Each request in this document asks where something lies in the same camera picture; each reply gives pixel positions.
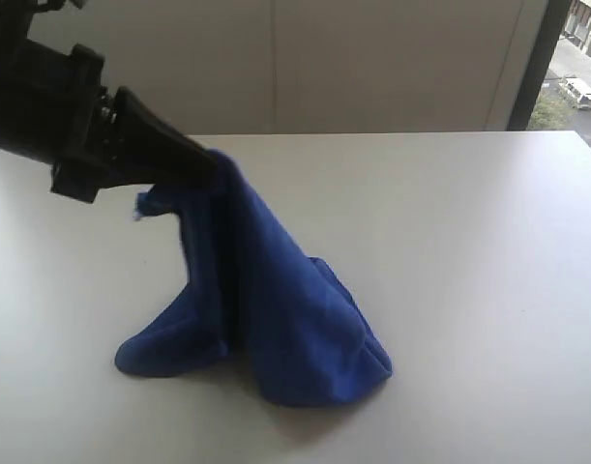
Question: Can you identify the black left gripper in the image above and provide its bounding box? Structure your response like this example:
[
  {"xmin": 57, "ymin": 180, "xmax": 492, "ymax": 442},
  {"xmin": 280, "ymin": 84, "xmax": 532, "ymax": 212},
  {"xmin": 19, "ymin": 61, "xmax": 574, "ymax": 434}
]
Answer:
[{"xmin": 0, "ymin": 39, "xmax": 218, "ymax": 203}]

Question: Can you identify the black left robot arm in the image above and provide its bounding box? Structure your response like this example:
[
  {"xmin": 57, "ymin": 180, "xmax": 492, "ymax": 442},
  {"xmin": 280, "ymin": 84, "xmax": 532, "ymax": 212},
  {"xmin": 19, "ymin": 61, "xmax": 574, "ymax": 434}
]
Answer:
[{"xmin": 0, "ymin": 0, "xmax": 218, "ymax": 203}]

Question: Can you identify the blue microfiber towel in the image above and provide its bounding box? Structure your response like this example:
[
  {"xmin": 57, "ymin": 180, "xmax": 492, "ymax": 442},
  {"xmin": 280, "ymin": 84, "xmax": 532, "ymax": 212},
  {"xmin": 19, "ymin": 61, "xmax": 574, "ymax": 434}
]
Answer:
[{"xmin": 114, "ymin": 154, "xmax": 393, "ymax": 407}]

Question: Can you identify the white vehicle outside window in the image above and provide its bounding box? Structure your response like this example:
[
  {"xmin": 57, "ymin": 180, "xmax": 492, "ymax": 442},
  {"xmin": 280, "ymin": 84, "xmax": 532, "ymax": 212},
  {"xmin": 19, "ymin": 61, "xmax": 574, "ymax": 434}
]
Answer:
[{"xmin": 561, "ymin": 77, "xmax": 591, "ymax": 110}]

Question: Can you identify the white partition panel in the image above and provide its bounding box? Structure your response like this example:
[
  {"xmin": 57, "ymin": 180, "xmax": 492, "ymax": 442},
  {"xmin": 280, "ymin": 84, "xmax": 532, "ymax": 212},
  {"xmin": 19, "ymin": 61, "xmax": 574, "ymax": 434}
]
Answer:
[{"xmin": 29, "ymin": 0, "xmax": 546, "ymax": 134}]

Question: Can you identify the dark window frame post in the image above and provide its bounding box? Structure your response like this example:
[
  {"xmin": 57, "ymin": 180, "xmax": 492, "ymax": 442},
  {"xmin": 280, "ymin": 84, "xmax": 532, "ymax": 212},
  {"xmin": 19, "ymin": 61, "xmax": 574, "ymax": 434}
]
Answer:
[{"xmin": 506, "ymin": 0, "xmax": 572, "ymax": 131}]

